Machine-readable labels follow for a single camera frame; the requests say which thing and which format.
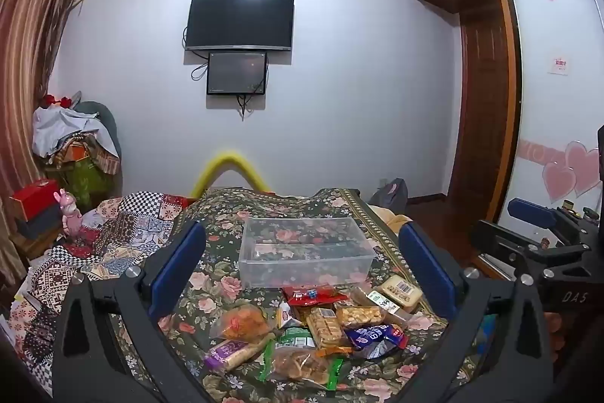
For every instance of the small cartoon snack packet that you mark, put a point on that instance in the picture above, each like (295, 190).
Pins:
(285, 315)

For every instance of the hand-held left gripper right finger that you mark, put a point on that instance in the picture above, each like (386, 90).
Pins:
(427, 271)

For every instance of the wooden door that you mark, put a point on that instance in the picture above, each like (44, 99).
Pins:
(481, 110)

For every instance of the yellow foam tube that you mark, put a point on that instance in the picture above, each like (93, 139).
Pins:
(231, 157)

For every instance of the striped brown curtain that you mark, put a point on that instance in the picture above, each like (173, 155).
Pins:
(28, 53)

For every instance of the red door sticker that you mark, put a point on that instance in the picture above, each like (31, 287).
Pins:
(560, 65)

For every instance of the white sliding door with hearts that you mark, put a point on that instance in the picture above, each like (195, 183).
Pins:
(552, 124)

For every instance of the grey bag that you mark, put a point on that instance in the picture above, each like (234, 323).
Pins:
(389, 195)

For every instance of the floral blanket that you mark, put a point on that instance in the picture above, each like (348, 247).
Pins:
(226, 219)

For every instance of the cream cake packet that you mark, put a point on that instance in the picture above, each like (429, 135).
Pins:
(401, 289)

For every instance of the patchwork quilt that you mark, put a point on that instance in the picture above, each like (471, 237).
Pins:
(122, 223)

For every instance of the green label snack packet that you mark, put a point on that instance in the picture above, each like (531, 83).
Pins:
(295, 338)

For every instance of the brown cake packet green label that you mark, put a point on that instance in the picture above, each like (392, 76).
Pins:
(384, 303)

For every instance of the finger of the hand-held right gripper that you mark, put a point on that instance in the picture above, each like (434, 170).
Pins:
(533, 212)
(509, 245)

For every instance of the pink toy figure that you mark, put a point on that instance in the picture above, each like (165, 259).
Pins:
(68, 214)

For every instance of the clear cracker packet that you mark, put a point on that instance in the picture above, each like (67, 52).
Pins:
(324, 327)

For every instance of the pile of clothes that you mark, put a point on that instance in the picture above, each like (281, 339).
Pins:
(75, 138)

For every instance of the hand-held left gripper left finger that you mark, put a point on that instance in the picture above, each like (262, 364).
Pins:
(177, 271)

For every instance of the clear plastic storage box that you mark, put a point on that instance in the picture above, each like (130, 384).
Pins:
(306, 261)

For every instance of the red snack packet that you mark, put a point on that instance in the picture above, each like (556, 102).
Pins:
(309, 295)

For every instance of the red box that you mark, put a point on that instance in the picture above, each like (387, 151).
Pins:
(35, 195)

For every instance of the wall television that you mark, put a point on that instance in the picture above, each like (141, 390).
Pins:
(240, 20)

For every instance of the yellow fleece blanket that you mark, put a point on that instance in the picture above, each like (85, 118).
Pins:
(389, 219)

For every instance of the purple biscuit packet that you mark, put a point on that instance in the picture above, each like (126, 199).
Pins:
(231, 353)

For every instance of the peanut brittle packet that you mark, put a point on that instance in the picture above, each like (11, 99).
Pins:
(361, 316)

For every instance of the small wall monitor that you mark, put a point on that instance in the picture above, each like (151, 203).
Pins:
(236, 72)

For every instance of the blue biscuit packet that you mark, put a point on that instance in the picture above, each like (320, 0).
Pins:
(375, 335)

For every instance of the green-edged clear snack bag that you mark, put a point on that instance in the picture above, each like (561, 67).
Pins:
(297, 365)

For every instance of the orange snack bag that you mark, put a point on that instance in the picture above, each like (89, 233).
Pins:
(240, 322)

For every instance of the grey box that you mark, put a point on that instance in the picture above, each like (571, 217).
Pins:
(37, 226)

